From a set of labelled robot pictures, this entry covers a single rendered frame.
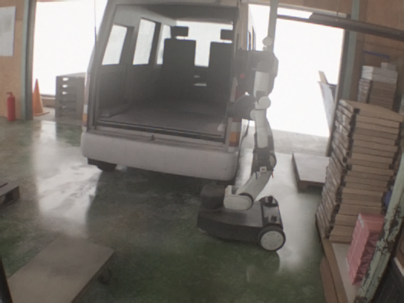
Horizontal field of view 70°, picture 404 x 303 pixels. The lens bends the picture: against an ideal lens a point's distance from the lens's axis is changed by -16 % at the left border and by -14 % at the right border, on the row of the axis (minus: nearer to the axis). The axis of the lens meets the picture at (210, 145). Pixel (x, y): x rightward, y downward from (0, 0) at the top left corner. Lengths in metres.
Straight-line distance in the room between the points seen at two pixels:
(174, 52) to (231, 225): 2.92
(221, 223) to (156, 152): 0.84
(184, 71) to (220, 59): 0.53
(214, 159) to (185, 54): 2.25
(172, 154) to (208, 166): 0.30
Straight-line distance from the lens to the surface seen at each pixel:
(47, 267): 1.87
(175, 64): 4.71
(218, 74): 4.60
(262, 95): 2.08
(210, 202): 2.50
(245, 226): 2.41
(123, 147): 2.92
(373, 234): 2.01
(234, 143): 2.75
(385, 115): 2.34
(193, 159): 2.75
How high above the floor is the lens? 1.32
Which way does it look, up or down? 16 degrees down
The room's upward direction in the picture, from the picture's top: 6 degrees clockwise
